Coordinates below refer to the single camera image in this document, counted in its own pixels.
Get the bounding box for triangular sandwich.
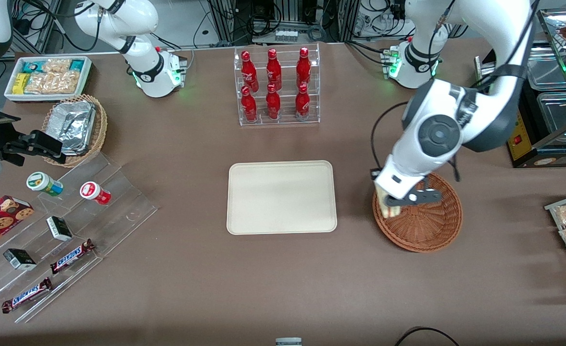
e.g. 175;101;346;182
380;190;404;218

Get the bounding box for light wicker basket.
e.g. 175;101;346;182
42;94;108;168

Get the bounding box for brown wicker basket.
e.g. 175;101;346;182
372;172;464;254

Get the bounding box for cream plastic tray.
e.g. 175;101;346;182
226;160;338;236

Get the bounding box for green lid cup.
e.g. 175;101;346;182
26;172;64;197

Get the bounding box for aluminium foil containers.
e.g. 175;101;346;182
51;100;97;156

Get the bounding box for white plastic snack bin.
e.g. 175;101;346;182
4;55;93;103

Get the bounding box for red lid cup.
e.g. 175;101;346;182
79;181;112;206

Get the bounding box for yellow snack packet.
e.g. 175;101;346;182
12;73;31;95

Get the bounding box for large rice cracker bag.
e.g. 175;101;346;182
24;71;80;95

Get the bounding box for small black box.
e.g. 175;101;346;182
2;248;38;271
46;216;73;242

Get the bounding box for clear rice cracker bag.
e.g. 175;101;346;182
41;58;72;74

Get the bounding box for clear acrylic stepped display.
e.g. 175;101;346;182
0;151;159;324

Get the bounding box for snickers bar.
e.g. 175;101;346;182
50;238;96;275
1;277;53;314

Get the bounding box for red cola bottle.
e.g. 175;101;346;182
296;47;312;91
295;83;311;120
240;50;259;93
266;49;282;92
266;84;281;120
241;86;258;123

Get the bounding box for clear acrylic bottle rack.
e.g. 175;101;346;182
233;43;321;127

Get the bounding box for black yellow food warmer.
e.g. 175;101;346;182
474;7;566;169

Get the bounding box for steel warmer pan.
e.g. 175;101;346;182
536;91;566;134
526;46;566;92

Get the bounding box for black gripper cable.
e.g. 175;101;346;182
370;101;409;170

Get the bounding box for black floor cable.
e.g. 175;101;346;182
394;326;459;346

